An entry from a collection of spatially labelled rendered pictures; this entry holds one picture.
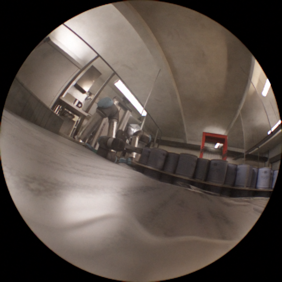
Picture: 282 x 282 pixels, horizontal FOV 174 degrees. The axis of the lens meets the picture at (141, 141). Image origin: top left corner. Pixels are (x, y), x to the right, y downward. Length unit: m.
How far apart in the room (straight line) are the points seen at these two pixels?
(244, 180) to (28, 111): 0.78
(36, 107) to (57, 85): 1.52
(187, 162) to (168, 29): 3.68
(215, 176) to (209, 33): 3.73
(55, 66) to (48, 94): 0.55
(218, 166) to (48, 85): 2.13
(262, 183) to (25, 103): 0.86
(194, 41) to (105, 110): 3.54
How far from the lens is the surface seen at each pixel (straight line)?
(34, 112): 0.47
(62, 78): 2.03
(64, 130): 2.16
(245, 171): 0.37
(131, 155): 0.96
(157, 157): 0.34
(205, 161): 0.35
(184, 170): 0.31
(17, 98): 0.42
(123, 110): 1.32
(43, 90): 1.95
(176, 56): 3.93
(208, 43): 3.83
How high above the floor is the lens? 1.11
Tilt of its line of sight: 13 degrees up
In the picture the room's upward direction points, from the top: 19 degrees clockwise
